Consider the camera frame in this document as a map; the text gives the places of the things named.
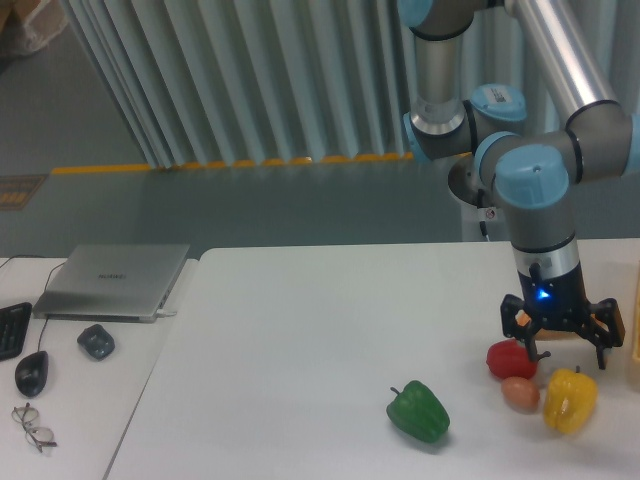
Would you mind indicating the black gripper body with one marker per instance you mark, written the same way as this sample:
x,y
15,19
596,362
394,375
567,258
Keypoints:
x,y
553,303

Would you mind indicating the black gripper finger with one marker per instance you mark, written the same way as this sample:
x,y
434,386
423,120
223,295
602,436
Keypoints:
x,y
510,307
601,324

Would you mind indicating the yellow bell pepper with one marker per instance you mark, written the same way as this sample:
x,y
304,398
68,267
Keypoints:
x,y
570,400

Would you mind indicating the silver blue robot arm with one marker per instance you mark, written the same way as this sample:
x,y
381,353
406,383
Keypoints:
x,y
527,177

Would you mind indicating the red bell pepper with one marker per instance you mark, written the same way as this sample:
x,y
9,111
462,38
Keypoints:
x,y
509,358

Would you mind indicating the green bell pepper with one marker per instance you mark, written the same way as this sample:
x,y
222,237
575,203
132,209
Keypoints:
x,y
416,411

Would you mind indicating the orange bread loaf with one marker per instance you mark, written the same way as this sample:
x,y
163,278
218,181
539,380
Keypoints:
x,y
555,334

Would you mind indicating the brown egg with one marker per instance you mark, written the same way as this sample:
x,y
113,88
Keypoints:
x,y
520,393

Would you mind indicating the silver closed laptop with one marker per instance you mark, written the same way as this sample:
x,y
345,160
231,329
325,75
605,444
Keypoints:
x,y
117,282

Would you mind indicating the small black case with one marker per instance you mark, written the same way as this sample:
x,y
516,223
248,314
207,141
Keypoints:
x,y
96,342

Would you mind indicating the black computer mouse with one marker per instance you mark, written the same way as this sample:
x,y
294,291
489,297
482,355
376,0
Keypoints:
x,y
31,374

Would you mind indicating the thin-rimmed eyeglasses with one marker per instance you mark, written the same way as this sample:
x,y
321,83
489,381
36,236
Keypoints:
x,y
36,435

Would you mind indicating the black keyboard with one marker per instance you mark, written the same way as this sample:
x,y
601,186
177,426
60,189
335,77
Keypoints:
x,y
14,322

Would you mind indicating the cardboard box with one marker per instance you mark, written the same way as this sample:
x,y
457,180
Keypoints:
x,y
28,26

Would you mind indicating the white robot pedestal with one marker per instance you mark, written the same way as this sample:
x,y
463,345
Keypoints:
x,y
481,220

